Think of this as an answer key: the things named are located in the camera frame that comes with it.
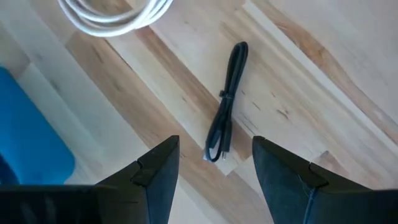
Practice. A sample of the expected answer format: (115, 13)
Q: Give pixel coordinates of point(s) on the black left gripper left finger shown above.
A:
(152, 186)

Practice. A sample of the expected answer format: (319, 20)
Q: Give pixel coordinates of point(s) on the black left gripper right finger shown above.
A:
(286, 193)

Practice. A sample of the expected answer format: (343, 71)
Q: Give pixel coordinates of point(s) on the blue plastic bin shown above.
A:
(31, 140)

